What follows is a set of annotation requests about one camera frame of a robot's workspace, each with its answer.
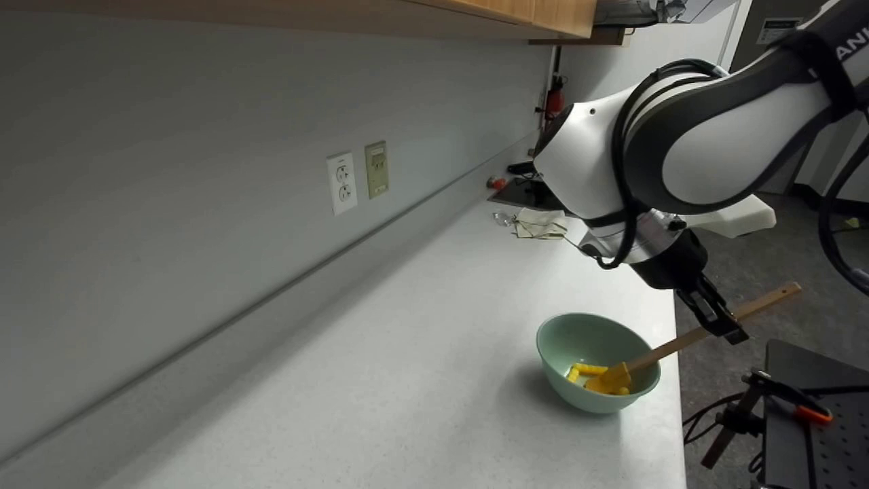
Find wooden spoon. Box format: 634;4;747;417
591;279;803;397

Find red fire extinguisher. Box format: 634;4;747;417
541;75;569;129

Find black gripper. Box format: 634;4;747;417
633;228;751;348

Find black perforated robot table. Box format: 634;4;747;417
759;336;869;489

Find mint green bowl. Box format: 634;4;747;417
531;310;664;417

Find orange handled tool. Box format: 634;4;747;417
747;370;839;432

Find black clamp tripod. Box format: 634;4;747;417
680;370;770;471

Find beige cloth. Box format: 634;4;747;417
509;203;572;242

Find yellow food pieces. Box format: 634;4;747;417
565;360;634;399

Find beige wall switch plate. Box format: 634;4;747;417
361;139;391;200

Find white power outlet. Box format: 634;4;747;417
322;150;361;217

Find wooden wall cabinet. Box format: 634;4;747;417
0;0;629;48

